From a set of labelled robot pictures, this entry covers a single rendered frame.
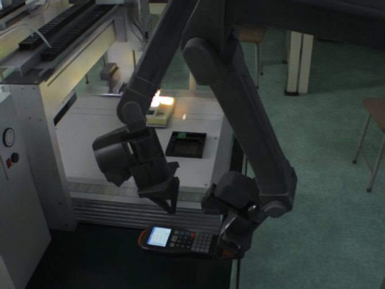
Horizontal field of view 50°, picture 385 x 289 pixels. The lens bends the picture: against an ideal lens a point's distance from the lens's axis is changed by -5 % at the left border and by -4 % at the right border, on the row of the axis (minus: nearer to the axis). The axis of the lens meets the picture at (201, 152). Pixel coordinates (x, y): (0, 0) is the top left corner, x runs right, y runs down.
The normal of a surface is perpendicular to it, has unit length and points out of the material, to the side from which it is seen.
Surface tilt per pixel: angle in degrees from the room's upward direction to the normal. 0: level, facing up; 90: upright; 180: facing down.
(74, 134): 0
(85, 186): 0
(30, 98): 90
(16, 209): 90
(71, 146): 0
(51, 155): 90
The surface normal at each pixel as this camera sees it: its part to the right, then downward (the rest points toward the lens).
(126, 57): -0.14, 0.55
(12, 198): 0.99, 0.07
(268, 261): -0.01, -0.83
